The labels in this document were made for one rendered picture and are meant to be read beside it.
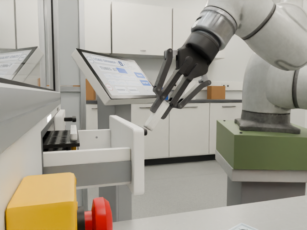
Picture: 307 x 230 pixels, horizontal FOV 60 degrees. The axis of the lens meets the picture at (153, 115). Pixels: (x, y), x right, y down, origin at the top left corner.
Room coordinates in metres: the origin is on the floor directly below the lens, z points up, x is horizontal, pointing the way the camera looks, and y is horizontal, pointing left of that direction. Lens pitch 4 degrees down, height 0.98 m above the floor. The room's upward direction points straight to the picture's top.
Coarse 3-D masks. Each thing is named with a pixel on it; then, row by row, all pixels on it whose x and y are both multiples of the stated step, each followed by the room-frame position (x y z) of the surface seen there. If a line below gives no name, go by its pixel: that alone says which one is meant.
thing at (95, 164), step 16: (80, 144) 0.64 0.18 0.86; (96, 144) 0.65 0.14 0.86; (48, 160) 0.40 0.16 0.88; (64, 160) 0.40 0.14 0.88; (80, 160) 0.41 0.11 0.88; (96, 160) 0.42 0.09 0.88; (112, 160) 0.42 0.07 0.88; (128, 160) 0.43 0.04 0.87; (80, 176) 0.41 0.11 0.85; (96, 176) 0.41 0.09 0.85; (112, 176) 0.42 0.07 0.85; (128, 176) 0.43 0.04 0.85
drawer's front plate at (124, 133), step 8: (112, 120) 0.63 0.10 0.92; (120, 120) 0.55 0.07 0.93; (112, 128) 0.63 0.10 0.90; (120, 128) 0.53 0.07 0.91; (128, 128) 0.45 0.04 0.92; (136, 128) 0.42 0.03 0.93; (112, 136) 0.63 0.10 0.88; (120, 136) 0.53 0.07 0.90; (128, 136) 0.45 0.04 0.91; (136, 136) 0.42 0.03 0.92; (112, 144) 0.64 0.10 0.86; (120, 144) 0.53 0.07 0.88; (128, 144) 0.45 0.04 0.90; (136, 144) 0.42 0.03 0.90; (136, 152) 0.42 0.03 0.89; (136, 160) 0.42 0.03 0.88; (136, 168) 0.42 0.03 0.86; (136, 176) 0.42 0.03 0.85; (128, 184) 0.45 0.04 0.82; (136, 184) 0.42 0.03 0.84; (136, 192) 0.42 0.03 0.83
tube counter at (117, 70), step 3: (114, 69) 1.41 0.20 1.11; (117, 69) 1.44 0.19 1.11; (120, 69) 1.46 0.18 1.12; (123, 69) 1.50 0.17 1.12; (126, 69) 1.52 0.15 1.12; (129, 69) 1.56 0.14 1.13; (117, 72) 1.41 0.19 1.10; (120, 72) 1.44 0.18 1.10; (123, 72) 1.47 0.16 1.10; (126, 72) 1.50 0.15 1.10; (129, 72) 1.53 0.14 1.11
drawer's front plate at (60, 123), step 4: (60, 112) 0.79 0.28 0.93; (64, 112) 0.90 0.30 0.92; (56, 116) 0.68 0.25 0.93; (60, 116) 0.68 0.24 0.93; (64, 116) 0.89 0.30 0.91; (56, 120) 0.68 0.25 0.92; (60, 120) 0.68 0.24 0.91; (56, 124) 0.68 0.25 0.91; (60, 124) 0.68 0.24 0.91; (64, 124) 0.86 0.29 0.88; (56, 128) 0.68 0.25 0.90; (60, 128) 0.68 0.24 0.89; (64, 128) 0.85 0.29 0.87
